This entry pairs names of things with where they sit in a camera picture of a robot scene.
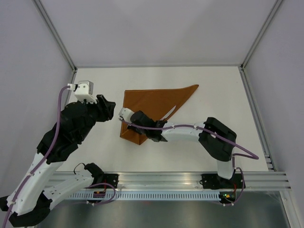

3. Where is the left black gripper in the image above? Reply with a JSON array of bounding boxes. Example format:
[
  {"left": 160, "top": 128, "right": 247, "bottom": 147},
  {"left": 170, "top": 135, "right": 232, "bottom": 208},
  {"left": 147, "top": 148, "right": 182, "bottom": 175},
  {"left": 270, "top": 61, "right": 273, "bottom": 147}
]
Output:
[{"left": 78, "top": 94, "right": 117, "bottom": 141}]

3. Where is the orange-brown cloth napkin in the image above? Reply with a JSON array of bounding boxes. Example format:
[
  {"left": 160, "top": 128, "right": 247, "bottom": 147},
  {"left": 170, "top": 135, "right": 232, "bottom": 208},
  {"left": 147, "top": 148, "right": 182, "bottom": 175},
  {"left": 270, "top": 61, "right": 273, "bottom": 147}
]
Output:
[{"left": 120, "top": 85, "right": 199, "bottom": 145}]

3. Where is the white plastic knife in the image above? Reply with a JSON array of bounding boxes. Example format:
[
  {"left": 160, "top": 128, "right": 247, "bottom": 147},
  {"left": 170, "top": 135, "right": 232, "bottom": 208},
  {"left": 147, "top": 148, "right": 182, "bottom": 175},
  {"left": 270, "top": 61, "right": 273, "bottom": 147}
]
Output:
[{"left": 161, "top": 106, "right": 176, "bottom": 120}]

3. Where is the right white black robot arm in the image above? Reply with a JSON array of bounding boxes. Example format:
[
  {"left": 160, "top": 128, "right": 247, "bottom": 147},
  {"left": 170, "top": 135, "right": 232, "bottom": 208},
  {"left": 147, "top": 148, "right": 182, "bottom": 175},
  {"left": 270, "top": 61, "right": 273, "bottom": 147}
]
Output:
[{"left": 120, "top": 108, "right": 237, "bottom": 188}]

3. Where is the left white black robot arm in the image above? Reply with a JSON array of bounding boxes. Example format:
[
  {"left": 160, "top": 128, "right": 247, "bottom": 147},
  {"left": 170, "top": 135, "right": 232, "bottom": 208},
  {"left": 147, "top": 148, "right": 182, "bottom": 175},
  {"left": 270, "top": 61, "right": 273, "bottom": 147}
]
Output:
[{"left": 0, "top": 95, "right": 116, "bottom": 228}]

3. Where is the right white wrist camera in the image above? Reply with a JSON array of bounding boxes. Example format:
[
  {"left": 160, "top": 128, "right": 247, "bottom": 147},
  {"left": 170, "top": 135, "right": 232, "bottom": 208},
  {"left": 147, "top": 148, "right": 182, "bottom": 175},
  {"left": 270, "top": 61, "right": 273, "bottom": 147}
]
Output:
[{"left": 119, "top": 107, "right": 134, "bottom": 123}]

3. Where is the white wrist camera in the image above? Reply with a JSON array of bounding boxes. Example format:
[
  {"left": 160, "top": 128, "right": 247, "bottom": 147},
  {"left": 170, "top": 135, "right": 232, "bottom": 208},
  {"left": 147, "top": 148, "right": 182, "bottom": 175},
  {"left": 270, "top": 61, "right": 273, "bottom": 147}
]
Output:
[
  {"left": 67, "top": 81, "right": 97, "bottom": 104},
  {"left": 119, "top": 107, "right": 134, "bottom": 123}
]

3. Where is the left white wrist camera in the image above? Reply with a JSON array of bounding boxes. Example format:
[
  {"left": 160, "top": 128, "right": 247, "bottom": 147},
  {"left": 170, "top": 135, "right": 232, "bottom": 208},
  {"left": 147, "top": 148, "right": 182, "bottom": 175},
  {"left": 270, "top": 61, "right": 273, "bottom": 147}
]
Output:
[{"left": 67, "top": 81, "right": 97, "bottom": 104}]

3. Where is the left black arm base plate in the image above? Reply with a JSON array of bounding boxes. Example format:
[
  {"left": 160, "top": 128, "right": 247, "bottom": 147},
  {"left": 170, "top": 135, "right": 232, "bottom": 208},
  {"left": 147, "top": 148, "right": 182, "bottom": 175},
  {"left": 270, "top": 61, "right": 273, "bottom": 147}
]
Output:
[{"left": 102, "top": 173, "right": 119, "bottom": 188}]

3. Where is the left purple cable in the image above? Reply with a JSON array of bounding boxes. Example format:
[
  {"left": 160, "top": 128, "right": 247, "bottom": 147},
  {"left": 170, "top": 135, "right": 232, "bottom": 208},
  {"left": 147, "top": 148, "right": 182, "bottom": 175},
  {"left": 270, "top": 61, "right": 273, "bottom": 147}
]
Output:
[{"left": 4, "top": 85, "right": 72, "bottom": 228}]

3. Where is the purple cable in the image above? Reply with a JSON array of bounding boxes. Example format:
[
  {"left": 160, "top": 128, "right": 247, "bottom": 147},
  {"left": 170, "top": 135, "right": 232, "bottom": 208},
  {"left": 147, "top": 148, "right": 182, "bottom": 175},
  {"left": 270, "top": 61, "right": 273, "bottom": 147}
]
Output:
[
  {"left": 121, "top": 119, "right": 259, "bottom": 171},
  {"left": 4, "top": 85, "right": 72, "bottom": 228}
]

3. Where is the white slotted cable duct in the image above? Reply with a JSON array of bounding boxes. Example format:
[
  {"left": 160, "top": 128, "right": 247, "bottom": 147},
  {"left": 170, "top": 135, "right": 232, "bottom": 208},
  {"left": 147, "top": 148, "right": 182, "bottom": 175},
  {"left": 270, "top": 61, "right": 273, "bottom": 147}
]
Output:
[{"left": 68, "top": 190, "right": 220, "bottom": 201}]

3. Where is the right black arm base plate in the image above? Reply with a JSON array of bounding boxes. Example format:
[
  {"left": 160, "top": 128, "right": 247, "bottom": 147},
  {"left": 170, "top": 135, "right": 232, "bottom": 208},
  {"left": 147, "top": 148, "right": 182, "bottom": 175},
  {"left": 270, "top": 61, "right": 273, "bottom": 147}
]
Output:
[{"left": 199, "top": 173, "right": 244, "bottom": 190}]

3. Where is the left aluminium frame post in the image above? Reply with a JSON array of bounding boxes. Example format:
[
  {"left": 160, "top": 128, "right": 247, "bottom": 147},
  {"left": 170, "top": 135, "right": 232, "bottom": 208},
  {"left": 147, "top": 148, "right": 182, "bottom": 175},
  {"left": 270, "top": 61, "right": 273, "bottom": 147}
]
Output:
[{"left": 32, "top": 0, "right": 77, "bottom": 73}]

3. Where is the aluminium frame post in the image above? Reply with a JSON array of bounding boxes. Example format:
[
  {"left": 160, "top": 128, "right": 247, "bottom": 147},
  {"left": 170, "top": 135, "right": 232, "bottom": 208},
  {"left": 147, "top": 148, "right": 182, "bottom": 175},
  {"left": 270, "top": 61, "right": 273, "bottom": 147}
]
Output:
[
  {"left": 32, "top": 0, "right": 77, "bottom": 73},
  {"left": 239, "top": 0, "right": 284, "bottom": 71}
]

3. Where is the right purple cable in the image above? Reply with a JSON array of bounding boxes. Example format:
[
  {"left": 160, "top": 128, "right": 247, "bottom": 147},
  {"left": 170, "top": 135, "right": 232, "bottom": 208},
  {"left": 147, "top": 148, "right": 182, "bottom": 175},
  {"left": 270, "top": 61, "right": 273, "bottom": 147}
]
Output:
[{"left": 121, "top": 119, "right": 259, "bottom": 171}]

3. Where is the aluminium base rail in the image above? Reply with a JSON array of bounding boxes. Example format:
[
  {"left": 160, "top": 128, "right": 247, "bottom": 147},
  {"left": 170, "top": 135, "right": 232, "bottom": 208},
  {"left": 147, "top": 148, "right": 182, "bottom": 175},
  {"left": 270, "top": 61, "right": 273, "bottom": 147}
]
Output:
[{"left": 116, "top": 171, "right": 291, "bottom": 191}]

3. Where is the right aluminium frame post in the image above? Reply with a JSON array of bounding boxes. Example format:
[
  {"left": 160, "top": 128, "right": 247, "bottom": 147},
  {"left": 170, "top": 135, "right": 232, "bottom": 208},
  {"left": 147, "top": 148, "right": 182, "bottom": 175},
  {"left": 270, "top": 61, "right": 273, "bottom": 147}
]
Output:
[{"left": 239, "top": 0, "right": 284, "bottom": 71}]

